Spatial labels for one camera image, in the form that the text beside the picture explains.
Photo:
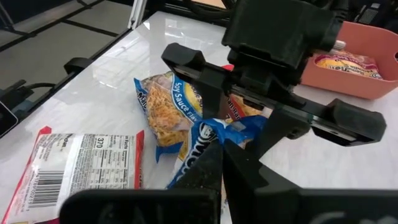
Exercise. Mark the pink ramen packet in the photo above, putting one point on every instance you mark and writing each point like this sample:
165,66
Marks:
348,65

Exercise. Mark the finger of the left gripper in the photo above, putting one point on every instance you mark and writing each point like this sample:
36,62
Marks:
283,127
214,93

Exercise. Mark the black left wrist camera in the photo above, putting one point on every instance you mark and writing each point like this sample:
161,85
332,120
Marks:
273,31

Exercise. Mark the coral plastic bin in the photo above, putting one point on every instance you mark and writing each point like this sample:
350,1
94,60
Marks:
357,87

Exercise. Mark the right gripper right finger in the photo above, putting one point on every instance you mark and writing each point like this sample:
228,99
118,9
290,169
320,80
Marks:
242,180

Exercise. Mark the blue soy sauce ramen packet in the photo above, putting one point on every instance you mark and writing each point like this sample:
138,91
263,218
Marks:
164,115
205,133

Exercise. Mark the orange chicken ramen packet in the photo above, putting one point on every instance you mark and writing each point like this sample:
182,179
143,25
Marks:
239,110
77,165

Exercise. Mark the light wooden side board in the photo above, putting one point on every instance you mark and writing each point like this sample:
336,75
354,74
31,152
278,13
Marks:
208,3

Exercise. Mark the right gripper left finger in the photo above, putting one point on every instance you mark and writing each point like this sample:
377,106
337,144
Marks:
208,171

